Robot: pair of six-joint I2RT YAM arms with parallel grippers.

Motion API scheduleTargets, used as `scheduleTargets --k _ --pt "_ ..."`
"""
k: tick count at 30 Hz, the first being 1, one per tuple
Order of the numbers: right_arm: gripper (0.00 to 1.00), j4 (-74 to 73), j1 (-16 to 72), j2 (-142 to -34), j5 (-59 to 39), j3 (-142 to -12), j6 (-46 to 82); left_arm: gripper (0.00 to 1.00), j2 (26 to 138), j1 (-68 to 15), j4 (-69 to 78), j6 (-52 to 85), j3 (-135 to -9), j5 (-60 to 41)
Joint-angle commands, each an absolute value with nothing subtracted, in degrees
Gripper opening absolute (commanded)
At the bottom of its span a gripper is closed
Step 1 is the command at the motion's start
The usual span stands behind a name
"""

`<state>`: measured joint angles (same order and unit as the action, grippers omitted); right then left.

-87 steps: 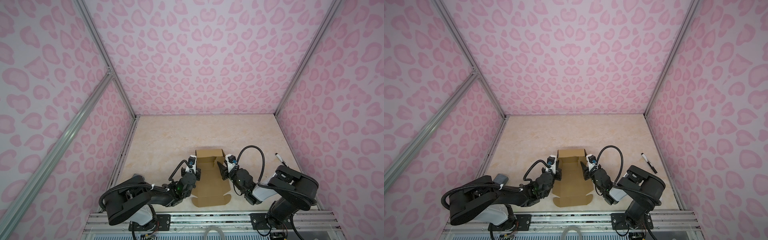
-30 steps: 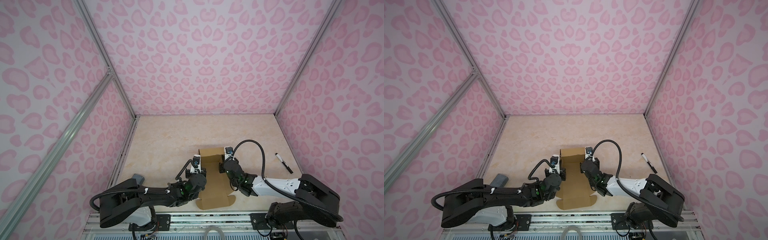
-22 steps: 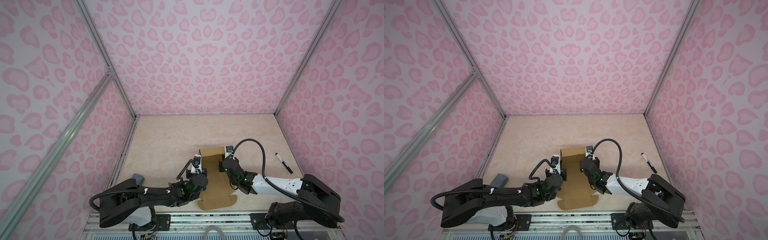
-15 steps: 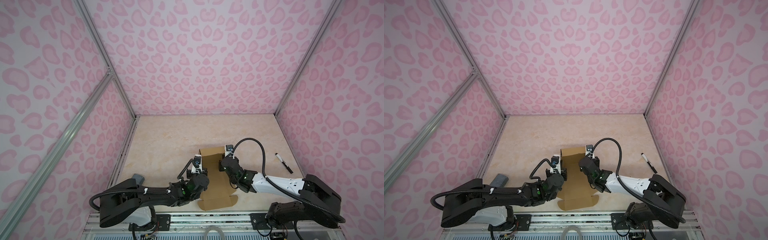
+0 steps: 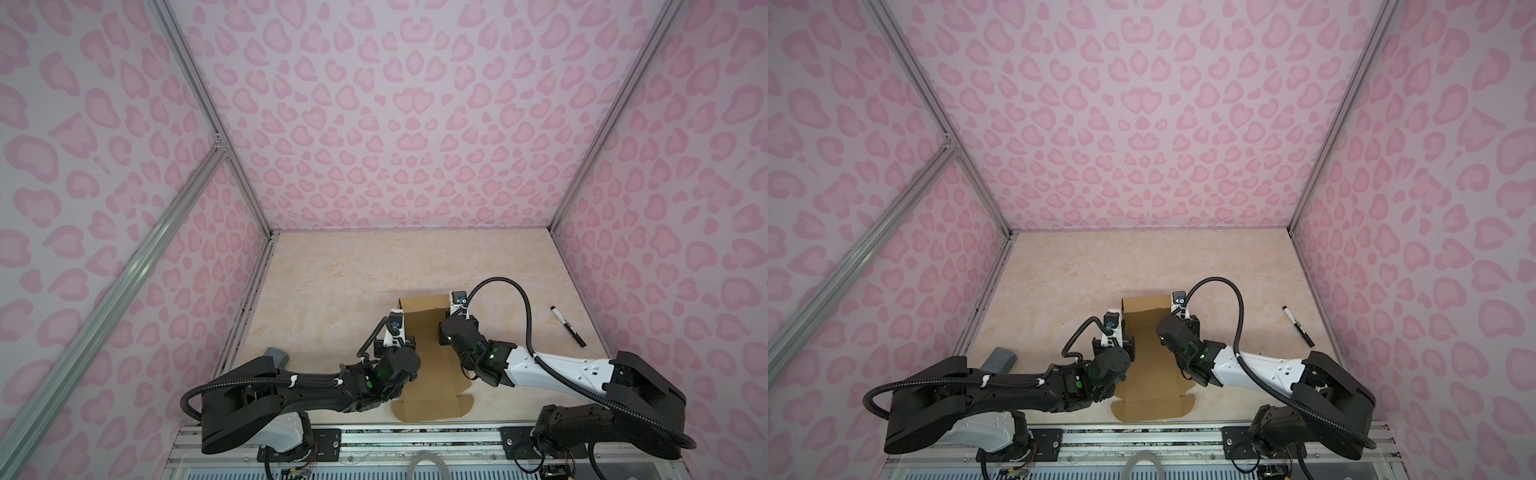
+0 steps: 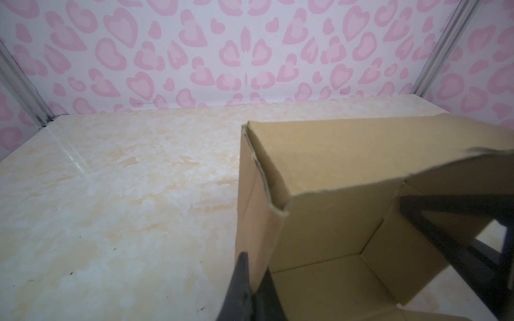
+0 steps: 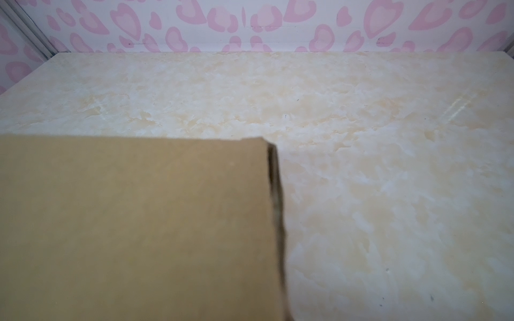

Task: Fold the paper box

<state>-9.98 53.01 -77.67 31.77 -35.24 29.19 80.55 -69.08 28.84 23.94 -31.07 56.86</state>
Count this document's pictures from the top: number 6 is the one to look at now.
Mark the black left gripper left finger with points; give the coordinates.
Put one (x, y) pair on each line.
(237, 305)

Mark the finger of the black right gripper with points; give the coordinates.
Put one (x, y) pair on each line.
(488, 272)

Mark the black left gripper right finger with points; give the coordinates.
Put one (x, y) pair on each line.
(266, 303)

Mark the brown cardboard paper box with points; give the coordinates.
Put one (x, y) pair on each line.
(319, 206)

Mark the aluminium frame post right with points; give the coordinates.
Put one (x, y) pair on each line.
(455, 29)

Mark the aluminium frame post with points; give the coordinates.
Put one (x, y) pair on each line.
(455, 29)
(23, 91)

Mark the aluminium frame post left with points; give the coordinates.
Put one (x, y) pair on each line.
(23, 91)

